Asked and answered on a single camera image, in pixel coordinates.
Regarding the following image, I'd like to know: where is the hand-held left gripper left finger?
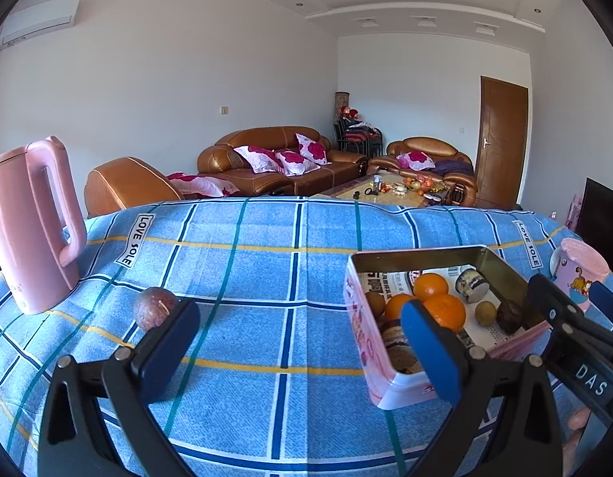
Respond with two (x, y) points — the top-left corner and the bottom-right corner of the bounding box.
(38, 298), (202, 477)

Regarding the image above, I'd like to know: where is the purple cloth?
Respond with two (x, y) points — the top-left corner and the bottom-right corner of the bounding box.
(433, 158), (474, 178)

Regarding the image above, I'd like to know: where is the orange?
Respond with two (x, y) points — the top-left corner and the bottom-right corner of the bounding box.
(422, 294), (467, 333)
(385, 294), (419, 322)
(414, 270), (450, 304)

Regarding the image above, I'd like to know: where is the pink cartoon cup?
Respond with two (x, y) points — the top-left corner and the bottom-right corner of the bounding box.
(551, 238), (611, 305)

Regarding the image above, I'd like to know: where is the brown leather armchair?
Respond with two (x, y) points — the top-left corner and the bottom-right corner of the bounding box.
(368, 137), (479, 207)

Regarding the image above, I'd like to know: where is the black television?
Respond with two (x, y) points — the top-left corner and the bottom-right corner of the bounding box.
(575, 177), (613, 279)

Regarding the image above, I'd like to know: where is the brown wooden door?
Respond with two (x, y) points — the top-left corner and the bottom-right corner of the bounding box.
(474, 75), (530, 208)

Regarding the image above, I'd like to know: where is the person's right hand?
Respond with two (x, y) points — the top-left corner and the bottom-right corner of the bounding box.
(565, 404), (594, 454)

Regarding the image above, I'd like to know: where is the wooden coffee table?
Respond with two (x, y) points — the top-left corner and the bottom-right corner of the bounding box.
(306, 171), (444, 208)

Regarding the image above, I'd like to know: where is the brown leather recliner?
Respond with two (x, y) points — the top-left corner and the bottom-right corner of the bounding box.
(84, 157), (186, 219)

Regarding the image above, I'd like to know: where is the pink tin box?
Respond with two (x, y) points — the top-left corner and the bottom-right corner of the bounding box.
(344, 244), (559, 411)

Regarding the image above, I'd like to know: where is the blue plaid tablecloth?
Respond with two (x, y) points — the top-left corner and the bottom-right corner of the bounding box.
(0, 194), (613, 477)

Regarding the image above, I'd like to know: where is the pile of small fruits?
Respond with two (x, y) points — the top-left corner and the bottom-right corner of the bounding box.
(403, 174), (447, 195)

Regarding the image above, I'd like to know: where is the floral pillow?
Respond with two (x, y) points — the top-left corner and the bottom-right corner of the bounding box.
(274, 149), (320, 176)
(396, 150), (435, 170)
(296, 132), (331, 165)
(234, 145), (285, 174)

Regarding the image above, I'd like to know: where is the brown leather sofa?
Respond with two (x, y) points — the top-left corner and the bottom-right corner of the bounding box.
(196, 126), (370, 198)

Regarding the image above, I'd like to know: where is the pink electric kettle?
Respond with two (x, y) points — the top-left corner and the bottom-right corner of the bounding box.
(0, 136), (87, 316)

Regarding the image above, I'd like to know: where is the white air conditioner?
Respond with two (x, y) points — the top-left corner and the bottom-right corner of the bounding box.
(0, 0), (83, 45)

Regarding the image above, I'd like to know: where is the green-brown round fruit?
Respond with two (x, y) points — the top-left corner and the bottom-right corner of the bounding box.
(364, 291), (387, 318)
(474, 301), (498, 327)

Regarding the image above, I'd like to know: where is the dark passion fruit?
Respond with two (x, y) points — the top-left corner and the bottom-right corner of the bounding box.
(496, 300), (525, 335)
(132, 287), (179, 332)

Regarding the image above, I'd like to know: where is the printed paper liner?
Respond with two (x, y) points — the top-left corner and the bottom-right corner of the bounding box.
(360, 267), (537, 355)

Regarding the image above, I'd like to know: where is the pink patterned board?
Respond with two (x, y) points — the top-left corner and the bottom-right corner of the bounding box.
(564, 193), (584, 232)

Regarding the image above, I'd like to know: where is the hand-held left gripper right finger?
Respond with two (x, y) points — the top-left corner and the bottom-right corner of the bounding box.
(401, 299), (568, 477)

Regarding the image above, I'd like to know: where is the stack of dark chairs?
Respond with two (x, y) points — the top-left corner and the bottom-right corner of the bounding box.
(334, 116), (383, 153)

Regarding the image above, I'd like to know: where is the floral blanket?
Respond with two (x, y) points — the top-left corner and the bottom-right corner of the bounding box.
(165, 171), (240, 198)

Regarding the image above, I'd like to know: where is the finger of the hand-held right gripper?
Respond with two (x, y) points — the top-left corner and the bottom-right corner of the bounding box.
(527, 273), (586, 330)
(591, 282), (613, 337)

